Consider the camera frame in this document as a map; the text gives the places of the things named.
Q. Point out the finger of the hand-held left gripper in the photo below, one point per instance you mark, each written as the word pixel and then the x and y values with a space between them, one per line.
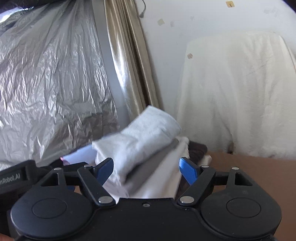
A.
pixel 70 188
pixel 70 167

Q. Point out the white paper sheet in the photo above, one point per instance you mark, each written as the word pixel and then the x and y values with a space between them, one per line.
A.
pixel 81 154

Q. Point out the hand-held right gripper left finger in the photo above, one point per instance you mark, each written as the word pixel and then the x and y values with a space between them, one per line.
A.
pixel 105 170

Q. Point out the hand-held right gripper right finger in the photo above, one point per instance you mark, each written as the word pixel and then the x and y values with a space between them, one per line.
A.
pixel 188 171

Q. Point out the silver plastic sheet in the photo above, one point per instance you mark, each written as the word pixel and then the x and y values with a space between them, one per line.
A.
pixel 46 81

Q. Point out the cream draped cloth cover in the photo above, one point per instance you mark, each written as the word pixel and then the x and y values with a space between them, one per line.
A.
pixel 231 92

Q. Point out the beige curtain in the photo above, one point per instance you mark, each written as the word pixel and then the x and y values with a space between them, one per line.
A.
pixel 129 58

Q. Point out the brown bed sheet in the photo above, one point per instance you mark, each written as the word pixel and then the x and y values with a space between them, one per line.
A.
pixel 254 166

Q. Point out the grey folded garment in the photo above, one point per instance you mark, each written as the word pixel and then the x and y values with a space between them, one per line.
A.
pixel 152 166

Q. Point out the cream folded garment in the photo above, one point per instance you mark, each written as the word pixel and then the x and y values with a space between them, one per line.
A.
pixel 161 185

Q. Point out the dark brown folded garment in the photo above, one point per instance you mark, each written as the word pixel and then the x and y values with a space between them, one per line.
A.
pixel 196 149

